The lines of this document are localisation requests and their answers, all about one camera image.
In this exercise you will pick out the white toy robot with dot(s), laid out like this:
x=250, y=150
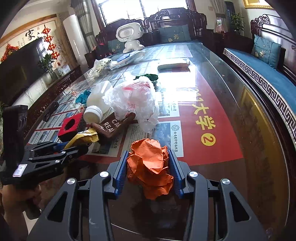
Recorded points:
x=129, y=35

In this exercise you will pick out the carved wooden sofa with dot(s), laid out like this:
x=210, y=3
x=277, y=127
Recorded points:
x=165, y=19
x=274, y=29

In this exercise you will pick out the dark wooden tv cabinet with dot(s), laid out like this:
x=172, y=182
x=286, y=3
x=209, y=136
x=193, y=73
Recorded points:
x=40, y=105

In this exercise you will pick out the teal embroidered pillow right sofa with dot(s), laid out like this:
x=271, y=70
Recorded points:
x=266, y=50

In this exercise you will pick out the teal embroidered pillow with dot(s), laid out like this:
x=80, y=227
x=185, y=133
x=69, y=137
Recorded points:
x=175, y=34
x=115, y=46

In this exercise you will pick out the potted plant in corner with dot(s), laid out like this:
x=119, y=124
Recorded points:
x=237, y=23

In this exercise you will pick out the yellow snack wrapper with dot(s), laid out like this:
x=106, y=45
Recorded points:
x=86, y=137

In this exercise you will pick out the red chinese knot decoration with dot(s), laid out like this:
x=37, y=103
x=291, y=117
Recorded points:
x=51, y=47

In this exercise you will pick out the window with grille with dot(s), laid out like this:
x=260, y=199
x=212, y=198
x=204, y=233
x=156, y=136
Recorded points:
x=114, y=10

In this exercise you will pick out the potted green plant by tv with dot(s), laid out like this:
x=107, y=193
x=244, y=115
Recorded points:
x=46, y=63

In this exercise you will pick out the white tower air conditioner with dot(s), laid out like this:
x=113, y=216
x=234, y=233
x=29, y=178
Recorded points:
x=77, y=42

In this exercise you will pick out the teal crumpled cloth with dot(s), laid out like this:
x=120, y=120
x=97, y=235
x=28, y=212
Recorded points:
x=82, y=98

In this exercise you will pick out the teal embroidered pillow far left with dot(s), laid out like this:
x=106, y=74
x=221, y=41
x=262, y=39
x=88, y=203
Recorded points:
x=115, y=46

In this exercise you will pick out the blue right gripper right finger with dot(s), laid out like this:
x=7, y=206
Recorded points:
x=177, y=173

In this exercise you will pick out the carved wooden sofa right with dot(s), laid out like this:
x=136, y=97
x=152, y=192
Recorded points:
x=274, y=29

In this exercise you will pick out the teal embroidered pillow far right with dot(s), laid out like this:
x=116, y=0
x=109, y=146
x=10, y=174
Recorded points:
x=175, y=34

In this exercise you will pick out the red velvet square box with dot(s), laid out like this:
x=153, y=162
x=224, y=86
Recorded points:
x=71, y=126

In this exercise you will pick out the green crumpled cloth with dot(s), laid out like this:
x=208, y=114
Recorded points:
x=152, y=77

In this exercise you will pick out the gold framed painting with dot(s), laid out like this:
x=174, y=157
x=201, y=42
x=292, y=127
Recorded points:
x=256, y=4

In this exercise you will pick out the black flat screen television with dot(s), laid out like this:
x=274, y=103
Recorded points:
x=20, y=70

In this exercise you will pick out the green white flat packet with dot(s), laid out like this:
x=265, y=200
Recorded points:
x=173, y=64

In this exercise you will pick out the blue sofa seat cushion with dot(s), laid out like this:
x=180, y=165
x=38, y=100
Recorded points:
x=277, y=87

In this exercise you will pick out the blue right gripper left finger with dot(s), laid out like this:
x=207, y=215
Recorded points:
x=120, y=174

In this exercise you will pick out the carved wooden sofa far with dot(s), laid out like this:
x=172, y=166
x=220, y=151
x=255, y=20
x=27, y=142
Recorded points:
x=165, y=19

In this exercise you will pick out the orange paper ball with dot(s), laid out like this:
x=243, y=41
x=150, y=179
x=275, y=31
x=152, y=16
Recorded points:
x=148, y=166

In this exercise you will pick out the white patterned plastic bag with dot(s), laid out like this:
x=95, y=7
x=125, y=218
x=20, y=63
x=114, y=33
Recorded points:
x=98, y=67

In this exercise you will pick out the person's left hand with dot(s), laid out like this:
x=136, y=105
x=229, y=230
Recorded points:
x=14, y=204

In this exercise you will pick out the red knot ornament left wall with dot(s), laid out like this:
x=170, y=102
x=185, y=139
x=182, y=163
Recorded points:
x=9, y=50

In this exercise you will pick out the crumpled clear plastic bag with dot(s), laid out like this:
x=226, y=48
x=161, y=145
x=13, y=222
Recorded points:
x=136, y=96

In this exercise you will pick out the white flat package blue label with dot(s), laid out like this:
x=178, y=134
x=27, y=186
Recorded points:
x=126, y=59

